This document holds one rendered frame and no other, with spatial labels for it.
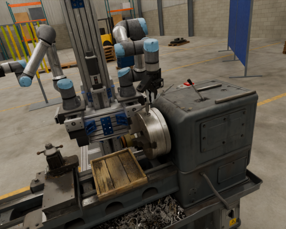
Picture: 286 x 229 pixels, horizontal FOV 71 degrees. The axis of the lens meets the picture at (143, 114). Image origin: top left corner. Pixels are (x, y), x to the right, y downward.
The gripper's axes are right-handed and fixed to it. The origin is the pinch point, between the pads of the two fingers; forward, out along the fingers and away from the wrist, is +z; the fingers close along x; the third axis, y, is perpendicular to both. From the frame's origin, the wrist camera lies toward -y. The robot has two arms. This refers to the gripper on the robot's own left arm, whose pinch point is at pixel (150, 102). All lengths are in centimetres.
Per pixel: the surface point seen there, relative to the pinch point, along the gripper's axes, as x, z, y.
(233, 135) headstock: -38, 26, 35
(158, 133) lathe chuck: -12.0, 12.8, -6.9
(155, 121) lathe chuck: -7.3, 8.5, -4.4
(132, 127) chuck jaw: 6.5, 16.4, -11.3
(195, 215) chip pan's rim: -41, 68, -4
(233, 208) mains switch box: -53, 86, 29
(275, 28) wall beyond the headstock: 267, 205, 1123
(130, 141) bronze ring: 1.5, 20.4, -17.9
